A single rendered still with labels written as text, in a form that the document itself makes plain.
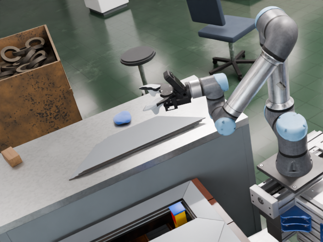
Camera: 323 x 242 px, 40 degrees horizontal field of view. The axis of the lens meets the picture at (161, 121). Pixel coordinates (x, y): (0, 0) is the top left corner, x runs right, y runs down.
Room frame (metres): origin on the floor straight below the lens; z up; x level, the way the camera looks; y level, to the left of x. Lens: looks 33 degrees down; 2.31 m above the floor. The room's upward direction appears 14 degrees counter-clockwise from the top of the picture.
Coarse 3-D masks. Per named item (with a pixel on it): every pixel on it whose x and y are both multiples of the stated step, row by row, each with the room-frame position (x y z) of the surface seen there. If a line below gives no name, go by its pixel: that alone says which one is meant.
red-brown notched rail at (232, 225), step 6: (192, 180) 1.71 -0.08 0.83; (198, 180) 1.70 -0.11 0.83; (198, 186) 1.65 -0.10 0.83; (204, 192) 1.60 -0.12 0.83; (210, 198) 1.55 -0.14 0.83; (216, 204) 1.50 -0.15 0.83; (216, 210) 1.46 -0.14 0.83; (222, 210) 1.45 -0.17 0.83; (222, 216) 1.42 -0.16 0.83; (228, 216) 1.41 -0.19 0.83; (228, 222) 1.37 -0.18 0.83; (234, 222) 1.37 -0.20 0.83; (234, 228) 1.33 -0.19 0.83; (240, 234) 1.29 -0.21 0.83; (240, 240) 1.26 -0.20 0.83; (246, 240) 1.25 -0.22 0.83
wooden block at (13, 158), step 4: (8, 148) 2.00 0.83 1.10; (12, 148) 1.99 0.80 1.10; (4, 152) 1.97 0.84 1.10; (8, 152) 1.96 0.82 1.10; (12, 152) 1.95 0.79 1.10; (16, 152) 1.95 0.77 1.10; (4, 156) 1.94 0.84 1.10; (8, 156) 1.93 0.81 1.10; (12, 156) 1.92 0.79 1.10; (16, 156) 1.91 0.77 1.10; (8, 160) 1.90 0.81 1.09; (12, 160) 1.90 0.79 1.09; (16, 160) 1.90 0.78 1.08; (20, 160) 1.91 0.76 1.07; (12, 164) 1.89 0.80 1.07; (16, 164) 1.90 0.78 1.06
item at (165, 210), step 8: (184, 200) 1.55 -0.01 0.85; (160, 208) 1.54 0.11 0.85; (168, 208) 1.54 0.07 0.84; (144, 216) 1.51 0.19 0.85; (152, 216) 1.52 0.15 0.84; (160, 216) 1.52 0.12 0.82; (192, 216) 1.46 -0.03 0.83; (128, 224) 1.49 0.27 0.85; (136, 224) 1.49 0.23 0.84; (144, 224) 1.50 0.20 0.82; (112, 232) 1.47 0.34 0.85; (120, 232) 1.47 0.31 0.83; (128, 232) 1.47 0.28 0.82; (96, 240) 1.45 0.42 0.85; (104, 240) 1.45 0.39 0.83; (112, 240) 1.45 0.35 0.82
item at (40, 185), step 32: (64, 128) 2.15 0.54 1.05; (96, 128) 2.06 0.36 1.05; (192, 128) 1.83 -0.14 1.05; (0, 160) 1.98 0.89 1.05; (32, 160) 1.91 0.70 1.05; (64, 160) 1.84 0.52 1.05; (128, 160) 1.70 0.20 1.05; (160, 160) 1.68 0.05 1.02; (0, 192) 1.71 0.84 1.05; (32, 192) 1.65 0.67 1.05; (64, 192) 1.59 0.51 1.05; (0, 224) 1.48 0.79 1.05
